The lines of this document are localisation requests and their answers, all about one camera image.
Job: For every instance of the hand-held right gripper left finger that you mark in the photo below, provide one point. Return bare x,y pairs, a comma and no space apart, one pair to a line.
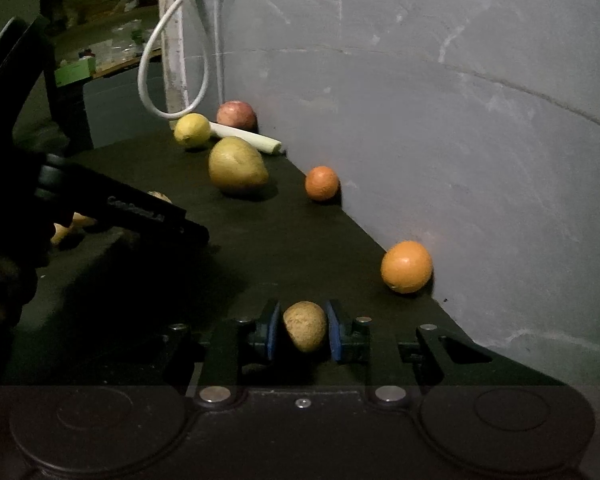
272,331

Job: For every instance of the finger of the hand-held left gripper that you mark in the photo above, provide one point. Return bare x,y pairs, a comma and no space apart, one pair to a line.
130,206

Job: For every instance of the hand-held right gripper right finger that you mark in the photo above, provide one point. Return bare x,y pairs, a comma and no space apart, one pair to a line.
336,334

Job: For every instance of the yellow lemon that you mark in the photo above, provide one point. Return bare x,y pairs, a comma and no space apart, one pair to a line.
192,130

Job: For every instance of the brown fruit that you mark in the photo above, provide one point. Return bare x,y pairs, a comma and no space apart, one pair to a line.
237,167

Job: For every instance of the person's left hand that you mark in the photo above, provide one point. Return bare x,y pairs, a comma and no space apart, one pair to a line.
2,280

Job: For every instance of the tan lumpy object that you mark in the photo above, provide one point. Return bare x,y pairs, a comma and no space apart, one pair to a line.
62,232

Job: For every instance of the grey cabinet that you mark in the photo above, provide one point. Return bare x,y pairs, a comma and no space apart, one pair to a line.
120,110

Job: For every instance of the large orange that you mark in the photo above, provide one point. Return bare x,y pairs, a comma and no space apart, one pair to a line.
406,266

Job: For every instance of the green box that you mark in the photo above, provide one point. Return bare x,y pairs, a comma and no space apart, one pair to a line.
75,71

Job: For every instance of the red apple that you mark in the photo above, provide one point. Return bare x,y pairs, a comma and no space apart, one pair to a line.
237,114

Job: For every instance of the white cylindrical stick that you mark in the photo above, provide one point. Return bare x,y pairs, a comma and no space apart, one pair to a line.
260,142

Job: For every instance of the small orange tangerine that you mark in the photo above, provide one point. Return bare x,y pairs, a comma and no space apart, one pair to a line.
322,183

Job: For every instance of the cluttered wooden shelf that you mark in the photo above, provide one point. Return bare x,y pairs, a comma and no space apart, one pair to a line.
105,25

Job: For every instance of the white painted post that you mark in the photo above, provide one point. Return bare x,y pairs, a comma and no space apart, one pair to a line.
175,50

